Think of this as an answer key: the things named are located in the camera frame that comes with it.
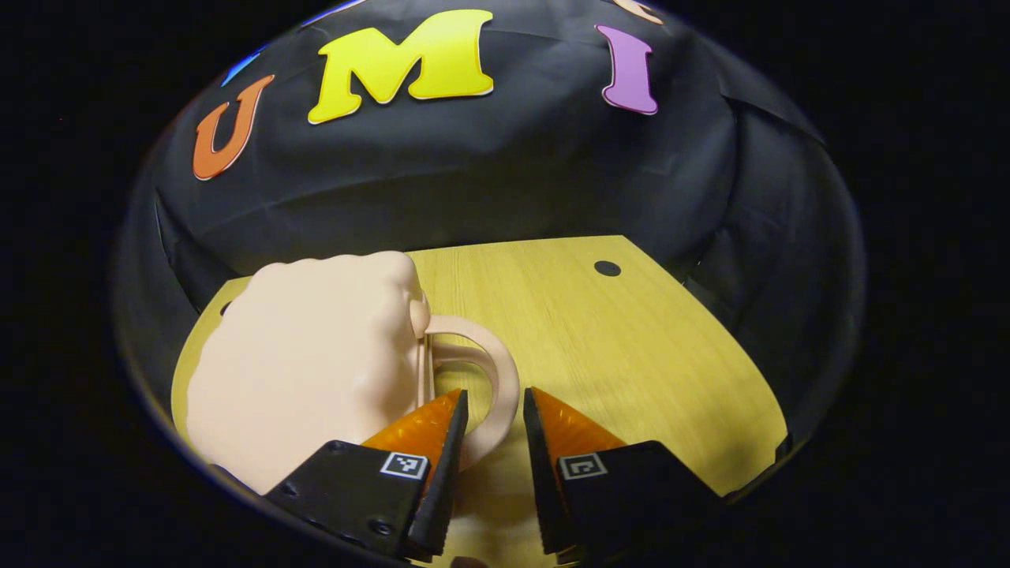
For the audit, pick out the beige suitcase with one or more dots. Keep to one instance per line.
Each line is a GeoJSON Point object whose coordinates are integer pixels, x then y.
{"type": "Point", "coordinates": [316, 355]}

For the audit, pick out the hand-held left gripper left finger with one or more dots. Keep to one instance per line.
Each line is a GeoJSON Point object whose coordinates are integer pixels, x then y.
{"type": "Point", "coordinates": [446, 489]}

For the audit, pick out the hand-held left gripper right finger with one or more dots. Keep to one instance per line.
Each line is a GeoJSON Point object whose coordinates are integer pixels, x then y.
{"type": "Point", "coordinates": [540, 489]}

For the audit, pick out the black round table hole cover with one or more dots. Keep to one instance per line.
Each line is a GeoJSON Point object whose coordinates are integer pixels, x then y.
{"type": "Point", "coordinates": [607, 268]}

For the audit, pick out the black backdrop cloth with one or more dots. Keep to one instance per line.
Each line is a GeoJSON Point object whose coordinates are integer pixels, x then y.
{"type": "Point", "coordinates": [505, 173]}

